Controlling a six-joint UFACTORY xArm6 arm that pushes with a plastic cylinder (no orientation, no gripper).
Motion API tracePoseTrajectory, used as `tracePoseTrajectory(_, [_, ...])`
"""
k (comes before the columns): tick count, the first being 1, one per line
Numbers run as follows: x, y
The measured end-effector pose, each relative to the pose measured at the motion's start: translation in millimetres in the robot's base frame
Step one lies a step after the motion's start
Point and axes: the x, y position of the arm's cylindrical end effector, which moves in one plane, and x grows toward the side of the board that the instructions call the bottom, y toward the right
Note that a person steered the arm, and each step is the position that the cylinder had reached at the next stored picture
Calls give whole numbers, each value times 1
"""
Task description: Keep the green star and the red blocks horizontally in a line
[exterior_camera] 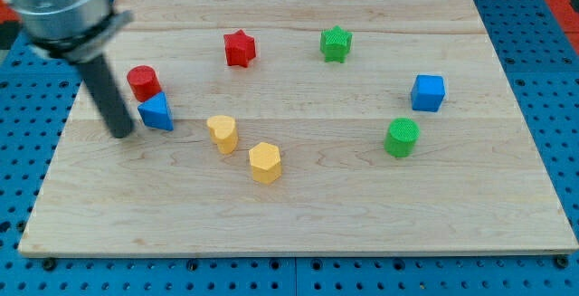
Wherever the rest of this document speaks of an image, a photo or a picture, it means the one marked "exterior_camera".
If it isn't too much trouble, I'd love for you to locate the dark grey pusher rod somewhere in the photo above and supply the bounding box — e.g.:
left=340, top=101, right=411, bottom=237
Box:
left=75, top=55, right=134, bottom=138

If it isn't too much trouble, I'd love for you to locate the green cylinder block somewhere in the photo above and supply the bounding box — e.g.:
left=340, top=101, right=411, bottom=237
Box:
left=384, top=118, right=421, bottom=158

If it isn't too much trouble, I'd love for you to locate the red cylinder block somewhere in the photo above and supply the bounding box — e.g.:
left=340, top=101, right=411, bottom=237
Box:
left=127, top=65, right=162, bottom=102

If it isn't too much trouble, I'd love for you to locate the yellow hexagon block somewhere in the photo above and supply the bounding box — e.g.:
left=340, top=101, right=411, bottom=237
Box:
left=249, top=142, right=281, bottom=184

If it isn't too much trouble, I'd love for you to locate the yellow heart block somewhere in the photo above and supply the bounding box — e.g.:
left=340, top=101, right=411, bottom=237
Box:
left=206, top=115, right=239, bottom=155

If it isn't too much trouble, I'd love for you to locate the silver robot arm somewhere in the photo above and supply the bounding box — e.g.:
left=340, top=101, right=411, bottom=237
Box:
left=7, top=0, right=133, bottom=63

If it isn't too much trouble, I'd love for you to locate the blue triangle block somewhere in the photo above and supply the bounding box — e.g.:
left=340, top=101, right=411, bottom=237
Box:
left=138, top=91, right=174, bottom=131

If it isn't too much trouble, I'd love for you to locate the red star block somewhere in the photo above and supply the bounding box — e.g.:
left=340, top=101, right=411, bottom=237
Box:
left=223, top=30, right=256, bottom=68

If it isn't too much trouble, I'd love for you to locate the blue cube block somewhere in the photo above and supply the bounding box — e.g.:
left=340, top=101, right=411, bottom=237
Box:
left=411, top=74, right=446, bottom=112

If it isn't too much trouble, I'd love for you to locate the wooden board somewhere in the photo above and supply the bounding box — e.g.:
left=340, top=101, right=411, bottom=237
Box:
left=19, top=0, right=578, bottom=258

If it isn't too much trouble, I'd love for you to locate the green star block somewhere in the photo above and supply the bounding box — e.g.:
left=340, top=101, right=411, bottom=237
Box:
left=320, top=25, right=353, bottom=63

